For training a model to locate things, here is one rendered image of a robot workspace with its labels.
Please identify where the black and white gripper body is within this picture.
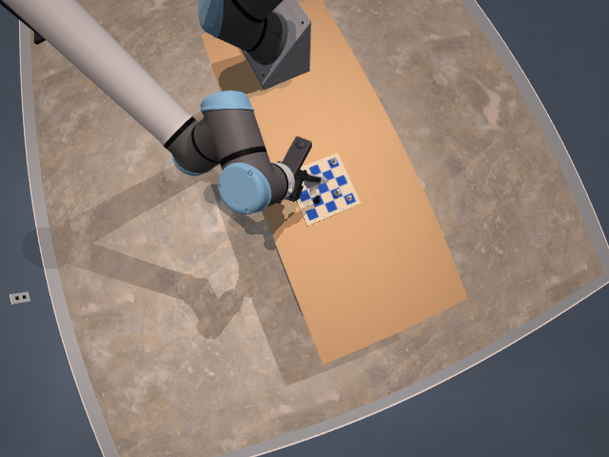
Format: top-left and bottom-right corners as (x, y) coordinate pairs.
(286, 169), (307, 202)

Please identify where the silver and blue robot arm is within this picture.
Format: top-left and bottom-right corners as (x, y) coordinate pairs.
(2, 0), (312, 214)

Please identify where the blue and cream chessboard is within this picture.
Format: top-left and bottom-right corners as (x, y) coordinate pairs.
(297, 153), (361, 226)

